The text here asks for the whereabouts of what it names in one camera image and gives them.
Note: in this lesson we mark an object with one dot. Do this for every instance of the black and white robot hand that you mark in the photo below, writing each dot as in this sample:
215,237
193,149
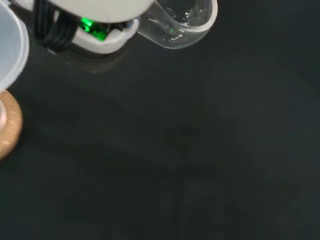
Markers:
100,10

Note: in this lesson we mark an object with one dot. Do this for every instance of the translucent plastic funnel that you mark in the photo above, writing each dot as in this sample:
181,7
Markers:
12,45

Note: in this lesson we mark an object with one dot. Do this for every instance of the black cloth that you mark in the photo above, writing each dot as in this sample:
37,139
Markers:
162,150

